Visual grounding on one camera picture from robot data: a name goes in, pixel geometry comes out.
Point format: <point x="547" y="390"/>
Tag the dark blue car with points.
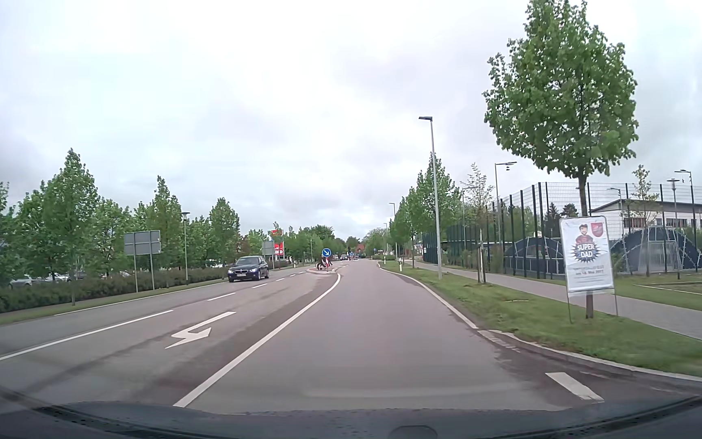
<point x="248" y="268"/>

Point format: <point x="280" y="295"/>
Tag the grass lawn by fence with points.
<point x="686" y="292"/>

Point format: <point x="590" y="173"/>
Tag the row of parked cars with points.
<point x="40" y="280"/>

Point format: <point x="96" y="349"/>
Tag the dark mesh sports fence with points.
<point x="534" y="238"/>

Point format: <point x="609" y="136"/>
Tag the car's own bonnet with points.
<point x="351" y="424"/>

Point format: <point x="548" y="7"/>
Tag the grey paved footpath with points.
<point x="662" y="312"/>

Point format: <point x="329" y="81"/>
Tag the grass verge beside hedge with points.
<point x="83" y="303"/>

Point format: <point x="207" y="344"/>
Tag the red and white billboard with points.
<point x="278" y="246"/>

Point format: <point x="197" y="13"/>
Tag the green hedge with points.
<point x="52" y="294"/>

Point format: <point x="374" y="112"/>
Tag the kerbed traffic island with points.
<point x="322" y="270"/>

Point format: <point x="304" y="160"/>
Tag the grass verge with trees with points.
<point x="546" y="320"/>

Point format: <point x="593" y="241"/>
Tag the blue round road sign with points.
<point x="326" y="253"/>

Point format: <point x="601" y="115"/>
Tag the road markings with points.
<point x="253" y="347"/>

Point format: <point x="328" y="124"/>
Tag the row of green trees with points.
<point x="70" y="219"/>

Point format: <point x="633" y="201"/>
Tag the white flat-roofed building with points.
<point x="655" y="216"/>

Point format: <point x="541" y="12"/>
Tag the grey road sign back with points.
<point x="142" y="242"/>

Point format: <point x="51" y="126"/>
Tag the grey asphalt road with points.
<point x="363" y="341"/>

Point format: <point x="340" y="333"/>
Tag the person on bicycle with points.
<point x="323" y="263"/>

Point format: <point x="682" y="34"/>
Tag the tall grey lamp post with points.
<point x="435" y="195"/>

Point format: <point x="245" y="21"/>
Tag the young thin tree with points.
<point x="479" y="207"/>
<point x="643" y="213"/>

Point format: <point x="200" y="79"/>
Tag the large green tree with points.
<point x="561" y="97"/>

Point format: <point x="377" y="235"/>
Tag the white poster board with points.
<point x="586" y="254"/>

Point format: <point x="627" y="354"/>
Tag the row of roadside trees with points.
<point x="415" y="210"/>

